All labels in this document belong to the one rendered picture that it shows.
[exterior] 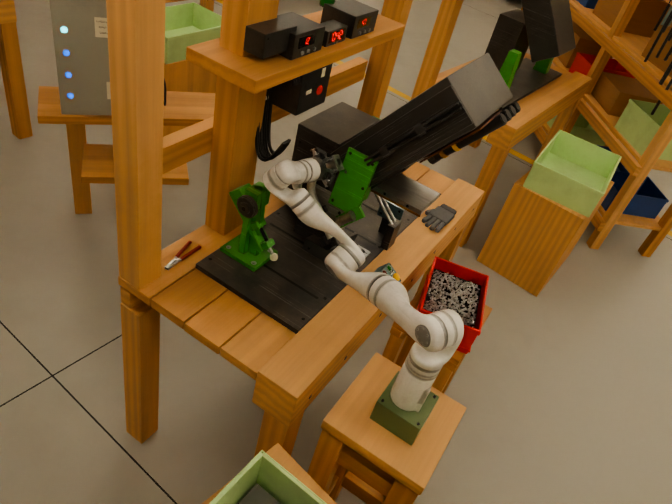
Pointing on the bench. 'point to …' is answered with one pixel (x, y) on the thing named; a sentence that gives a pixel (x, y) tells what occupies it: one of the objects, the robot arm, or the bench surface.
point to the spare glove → (439, 217)
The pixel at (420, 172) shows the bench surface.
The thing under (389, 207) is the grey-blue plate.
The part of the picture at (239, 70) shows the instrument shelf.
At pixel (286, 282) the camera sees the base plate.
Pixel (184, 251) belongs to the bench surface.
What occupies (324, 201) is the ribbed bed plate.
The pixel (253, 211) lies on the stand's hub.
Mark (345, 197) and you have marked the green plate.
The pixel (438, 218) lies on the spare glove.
